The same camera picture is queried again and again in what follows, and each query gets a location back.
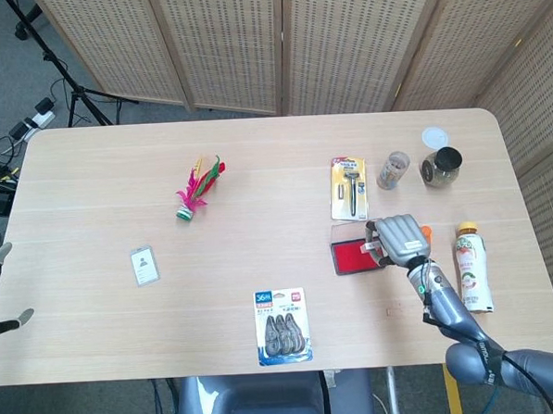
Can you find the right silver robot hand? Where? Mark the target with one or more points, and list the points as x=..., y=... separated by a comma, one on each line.
x=401, y=240

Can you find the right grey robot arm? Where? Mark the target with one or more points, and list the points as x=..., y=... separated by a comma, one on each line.
x=453, y=313

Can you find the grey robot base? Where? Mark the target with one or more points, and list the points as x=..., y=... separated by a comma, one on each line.
x=268, y=402

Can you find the red ink pad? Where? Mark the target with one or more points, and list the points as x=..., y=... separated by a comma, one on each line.
x=351, y=256

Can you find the small orange box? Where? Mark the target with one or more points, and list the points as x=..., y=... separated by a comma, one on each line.
x=426, y=230

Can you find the clear plastic jar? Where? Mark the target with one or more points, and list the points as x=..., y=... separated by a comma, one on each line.
x=393, y=170

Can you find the yellow razor blister pack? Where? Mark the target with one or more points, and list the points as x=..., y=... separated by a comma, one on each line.
x=350, y=189

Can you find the yellow capped drink bottle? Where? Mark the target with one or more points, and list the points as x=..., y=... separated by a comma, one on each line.
x=472, y=271

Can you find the dark jar with black lid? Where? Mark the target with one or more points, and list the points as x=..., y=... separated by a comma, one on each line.
x=439, y=168

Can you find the white round lid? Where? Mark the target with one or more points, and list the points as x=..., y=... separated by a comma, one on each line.
x=435, y=137

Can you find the correction tape blister pack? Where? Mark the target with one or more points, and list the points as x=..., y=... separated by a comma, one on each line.
x=283, y=327

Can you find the metal table leg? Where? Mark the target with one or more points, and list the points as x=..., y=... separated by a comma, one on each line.
x=394, y=395

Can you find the clear ID badge holder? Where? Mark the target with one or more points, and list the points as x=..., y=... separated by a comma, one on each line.
x=145, y=266

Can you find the white power strip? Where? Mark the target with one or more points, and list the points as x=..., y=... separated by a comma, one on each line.
x=40, y=120

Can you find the colourful feather shuttlecock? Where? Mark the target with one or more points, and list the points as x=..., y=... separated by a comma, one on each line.
x=197, y=190

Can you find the black tripod stand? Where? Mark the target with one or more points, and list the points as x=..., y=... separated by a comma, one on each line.
x=61, y=74

